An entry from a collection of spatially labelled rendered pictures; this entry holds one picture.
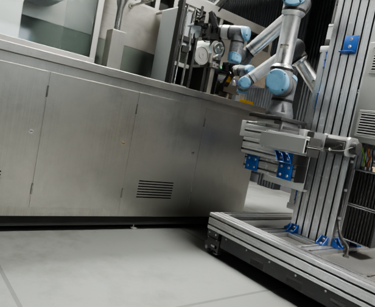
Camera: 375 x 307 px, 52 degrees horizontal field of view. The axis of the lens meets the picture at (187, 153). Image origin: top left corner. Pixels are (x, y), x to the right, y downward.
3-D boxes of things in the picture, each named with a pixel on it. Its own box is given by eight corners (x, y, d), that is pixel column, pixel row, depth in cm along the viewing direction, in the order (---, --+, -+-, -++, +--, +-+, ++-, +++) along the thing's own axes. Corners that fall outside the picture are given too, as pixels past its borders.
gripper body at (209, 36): (197, 36, 209) (217, 38, 204) (201, 21, 210) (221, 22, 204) (203, 42, 216) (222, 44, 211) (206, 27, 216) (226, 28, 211)
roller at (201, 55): (193, 61, 261) (196, 44, 260) (173, 61, 282) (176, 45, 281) (207, 65, 269) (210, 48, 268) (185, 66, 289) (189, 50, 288)
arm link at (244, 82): (311, 46, 231) (244, 93, 237) (308, 50, 242) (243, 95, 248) (301, 30, 231) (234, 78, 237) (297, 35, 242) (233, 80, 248)
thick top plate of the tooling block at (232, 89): (223, 91, 277) (224, 82, 276) (190, 88, 308) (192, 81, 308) (238, 95, 286) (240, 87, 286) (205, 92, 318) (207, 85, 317)
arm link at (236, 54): (244, 66, 210) (248, 45, 209) (238, 61, 199) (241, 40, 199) (231, 64, 213) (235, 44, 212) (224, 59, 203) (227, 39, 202)
